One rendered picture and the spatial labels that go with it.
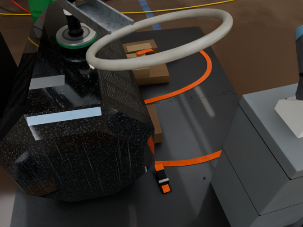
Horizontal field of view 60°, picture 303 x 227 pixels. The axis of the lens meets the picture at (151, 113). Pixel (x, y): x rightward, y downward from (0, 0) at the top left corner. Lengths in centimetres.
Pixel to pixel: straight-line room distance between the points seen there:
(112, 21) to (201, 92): 140
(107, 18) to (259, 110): 76
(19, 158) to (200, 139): 128
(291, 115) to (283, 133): 7
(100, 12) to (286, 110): 90
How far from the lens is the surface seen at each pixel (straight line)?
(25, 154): 134
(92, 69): 137
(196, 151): 200
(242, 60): 291
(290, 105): 114
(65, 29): 160
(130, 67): 70
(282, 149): 110
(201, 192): 185
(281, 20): 375
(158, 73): 243
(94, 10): 131
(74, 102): 122
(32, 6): 315
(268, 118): 118
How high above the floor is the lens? 167
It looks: 49 degrees down
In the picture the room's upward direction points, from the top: straight up
